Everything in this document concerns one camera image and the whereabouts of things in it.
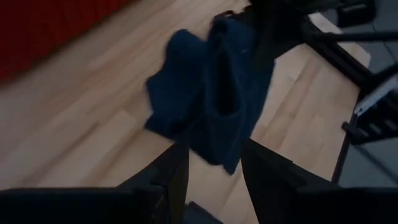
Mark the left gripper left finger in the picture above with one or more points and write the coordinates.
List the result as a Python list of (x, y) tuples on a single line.
[(93, 205)]

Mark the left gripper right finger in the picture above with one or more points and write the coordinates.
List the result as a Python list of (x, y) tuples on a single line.
[(295, 202)]

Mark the navy blue garment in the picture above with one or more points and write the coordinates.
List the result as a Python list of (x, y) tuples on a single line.
[(214, 93)]

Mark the dark blue-grey garment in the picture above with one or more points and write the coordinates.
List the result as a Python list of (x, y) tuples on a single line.
[(199, 216)]

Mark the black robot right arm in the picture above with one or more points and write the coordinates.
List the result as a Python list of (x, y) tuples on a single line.
[(339, 59)]

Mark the red plastic laundry bin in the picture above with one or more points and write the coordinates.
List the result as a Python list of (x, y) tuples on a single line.
[(37, 28)]

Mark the black equipment box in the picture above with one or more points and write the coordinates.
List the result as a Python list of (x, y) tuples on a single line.
[(356, 14)]

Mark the black aluminium frame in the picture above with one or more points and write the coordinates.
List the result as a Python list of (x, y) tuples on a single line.
[(339, 161)]

